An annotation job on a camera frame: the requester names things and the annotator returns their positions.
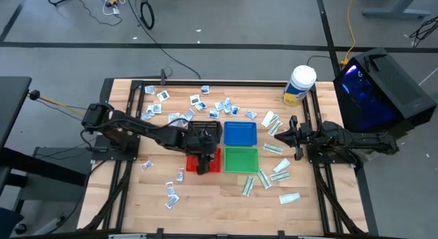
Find white bandage wrapper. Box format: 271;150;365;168
272;158;291;174
261;110;274;128
279;192;301;205

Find yellow rod with black knob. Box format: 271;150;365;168
27;90;86;116

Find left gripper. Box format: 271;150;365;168
184;129;223;176

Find white table leg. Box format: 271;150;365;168
32;216;66;237

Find white cable bundle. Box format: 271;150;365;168
101;0;125;16

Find yellow floor cable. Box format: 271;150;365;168
342;0;357;67

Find dark blue chair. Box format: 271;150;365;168
0;206;25;239

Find black computer tower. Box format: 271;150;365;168
332;47;438;134

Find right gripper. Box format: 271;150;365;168
274;116;305;161

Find green plastic basket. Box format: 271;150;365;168
223;146;260;174

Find red plastic basket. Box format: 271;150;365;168
185;148;222;173

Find coiled black floor cable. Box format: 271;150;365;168
125;0;203;81

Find grey stand base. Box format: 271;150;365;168
15;145;100;203

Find blue plastic basket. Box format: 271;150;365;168
223;121;258;147

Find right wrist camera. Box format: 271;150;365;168
300;125;314;147

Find disinfecting wipes canister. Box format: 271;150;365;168
282;64;318;107

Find grey desk leg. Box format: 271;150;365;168
361;0;432;20

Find black desk beam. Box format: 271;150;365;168
0;146;86;187

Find tangled black cables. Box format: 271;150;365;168
409;14;438;48

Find black plastic basket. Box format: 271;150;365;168
188;121;223;137

